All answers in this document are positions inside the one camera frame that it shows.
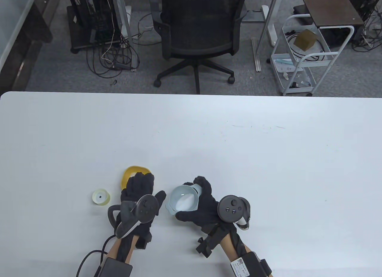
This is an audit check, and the person's left hand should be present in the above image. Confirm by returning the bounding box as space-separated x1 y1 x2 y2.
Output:
115 172 167 243

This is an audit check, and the person's right hand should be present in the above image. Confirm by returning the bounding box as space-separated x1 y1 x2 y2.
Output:
175 176 237 234

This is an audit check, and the yellow bowl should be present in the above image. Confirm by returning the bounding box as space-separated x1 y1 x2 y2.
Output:
120 166 152 190

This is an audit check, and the white salt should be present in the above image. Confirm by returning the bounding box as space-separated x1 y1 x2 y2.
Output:
175 194 194 211

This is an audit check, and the grey-blue plastic funnel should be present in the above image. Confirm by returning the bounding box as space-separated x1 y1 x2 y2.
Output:
165 183 203 215

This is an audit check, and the yellow-green press dispenser lid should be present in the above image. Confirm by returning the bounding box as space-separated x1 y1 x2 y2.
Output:
92 188 111 206

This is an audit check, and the black forearm battery pack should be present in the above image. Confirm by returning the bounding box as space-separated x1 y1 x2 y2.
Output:
94 257 133 277

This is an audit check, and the person's right forearm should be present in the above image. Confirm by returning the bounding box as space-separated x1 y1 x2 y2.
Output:
221 231 263 277

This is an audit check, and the black labelled forearm pack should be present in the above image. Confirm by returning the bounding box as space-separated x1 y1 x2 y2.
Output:
230 251 272 277

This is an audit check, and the person's left forearm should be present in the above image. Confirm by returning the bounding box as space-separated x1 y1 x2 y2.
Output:
106 235 135 264

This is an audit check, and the grey and white tracking controller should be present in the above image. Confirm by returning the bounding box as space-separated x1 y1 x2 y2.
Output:
217 195 251 230
107 194 159 239

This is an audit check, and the black mesh office chair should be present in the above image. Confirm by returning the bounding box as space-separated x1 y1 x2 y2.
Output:
149 0 249 95

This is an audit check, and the white utility cart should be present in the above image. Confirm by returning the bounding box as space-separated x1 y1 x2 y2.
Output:
270 14 355 97

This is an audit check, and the dark brown wooden furniture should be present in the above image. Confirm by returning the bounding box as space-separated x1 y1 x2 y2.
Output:
0 0 64 94

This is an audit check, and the grey metal desk leg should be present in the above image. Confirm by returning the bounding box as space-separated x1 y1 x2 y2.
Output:
252 0 279 72

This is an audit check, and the brown cardboard box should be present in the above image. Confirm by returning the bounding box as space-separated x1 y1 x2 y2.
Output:
293 29 318 52

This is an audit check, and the brown wooden side tabletop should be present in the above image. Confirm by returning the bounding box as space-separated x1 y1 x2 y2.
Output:
298 0 365 28

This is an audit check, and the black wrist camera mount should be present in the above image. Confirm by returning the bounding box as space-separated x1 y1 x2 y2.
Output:
136 232 153 250
195 226 236 258

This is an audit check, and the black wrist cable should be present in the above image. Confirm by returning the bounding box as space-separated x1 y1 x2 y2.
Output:
76 235 117 277

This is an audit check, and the tangle of black floor cables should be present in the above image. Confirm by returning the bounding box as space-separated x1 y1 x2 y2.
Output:
87 35 141 79

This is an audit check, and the grey metal frame leg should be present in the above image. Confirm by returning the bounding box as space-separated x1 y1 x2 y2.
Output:
113 0 140 72

